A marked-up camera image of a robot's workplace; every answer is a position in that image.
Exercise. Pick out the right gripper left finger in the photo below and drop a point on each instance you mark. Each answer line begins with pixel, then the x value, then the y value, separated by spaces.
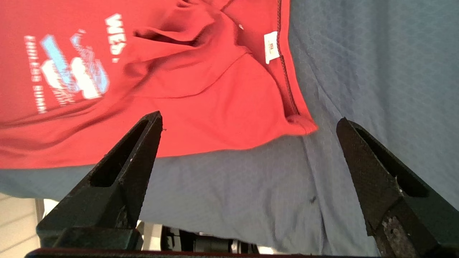
pixel 118 179

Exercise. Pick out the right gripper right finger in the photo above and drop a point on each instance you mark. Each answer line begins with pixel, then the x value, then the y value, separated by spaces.
pixel 387 186

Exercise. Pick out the red printed t-shirt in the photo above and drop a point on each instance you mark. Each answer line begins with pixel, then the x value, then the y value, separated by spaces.
pixel 179 89

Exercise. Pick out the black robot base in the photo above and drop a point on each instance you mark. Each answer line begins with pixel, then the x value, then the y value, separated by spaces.
pixel 208 243

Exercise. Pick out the bed with blue sheet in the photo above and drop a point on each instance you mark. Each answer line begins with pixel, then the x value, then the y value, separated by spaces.
pixel 358 71

